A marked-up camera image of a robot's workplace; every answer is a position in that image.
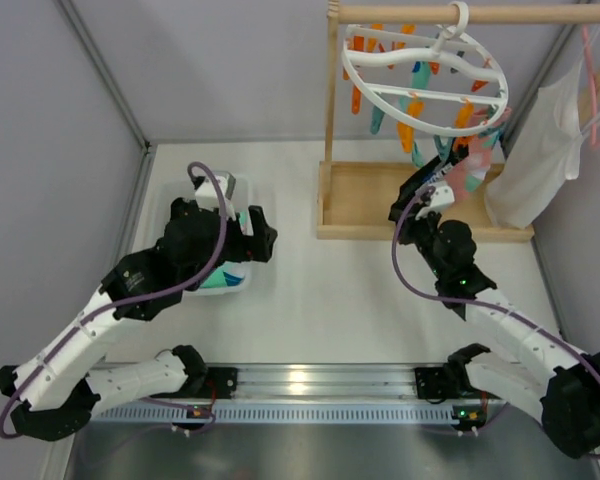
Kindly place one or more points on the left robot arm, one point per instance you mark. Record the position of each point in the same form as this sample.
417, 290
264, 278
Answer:
58, 392

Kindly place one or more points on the white round clip hanger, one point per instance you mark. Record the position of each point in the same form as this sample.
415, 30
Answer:
428, 77

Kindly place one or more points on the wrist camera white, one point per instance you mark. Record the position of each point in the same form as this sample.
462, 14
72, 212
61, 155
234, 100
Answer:
206, 196
437, 198

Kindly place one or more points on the grey slotted cable duct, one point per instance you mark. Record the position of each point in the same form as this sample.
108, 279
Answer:
244, 413

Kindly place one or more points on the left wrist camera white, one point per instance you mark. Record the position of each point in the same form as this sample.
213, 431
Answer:
206, 196

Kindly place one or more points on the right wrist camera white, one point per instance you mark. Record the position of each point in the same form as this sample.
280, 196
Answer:
437, 198

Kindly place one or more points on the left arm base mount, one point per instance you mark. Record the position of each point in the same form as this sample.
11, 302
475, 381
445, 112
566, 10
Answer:
220, 383

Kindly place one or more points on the white cloth garment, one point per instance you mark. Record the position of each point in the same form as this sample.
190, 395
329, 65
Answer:
544, 156

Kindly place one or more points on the teal sock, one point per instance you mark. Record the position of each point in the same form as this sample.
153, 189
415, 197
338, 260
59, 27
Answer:
230, 277

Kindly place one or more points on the black sock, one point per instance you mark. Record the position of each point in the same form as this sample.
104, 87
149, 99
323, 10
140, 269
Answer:
432, 172

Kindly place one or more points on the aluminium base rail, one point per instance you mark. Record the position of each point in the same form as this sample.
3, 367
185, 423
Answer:
320, 382

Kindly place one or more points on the wooden clothes rack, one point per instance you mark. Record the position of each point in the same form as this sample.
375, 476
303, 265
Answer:
354, 197

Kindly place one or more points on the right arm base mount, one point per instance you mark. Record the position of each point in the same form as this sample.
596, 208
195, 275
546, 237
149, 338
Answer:
432, 384

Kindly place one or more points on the pink sock rear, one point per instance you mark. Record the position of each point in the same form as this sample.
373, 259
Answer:
476, 155

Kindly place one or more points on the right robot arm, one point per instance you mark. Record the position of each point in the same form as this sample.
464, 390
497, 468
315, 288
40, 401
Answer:
552, 381

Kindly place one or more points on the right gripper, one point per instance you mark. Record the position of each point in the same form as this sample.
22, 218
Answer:
415, 190

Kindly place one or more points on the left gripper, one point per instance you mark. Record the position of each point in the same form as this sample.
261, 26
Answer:
259, 235

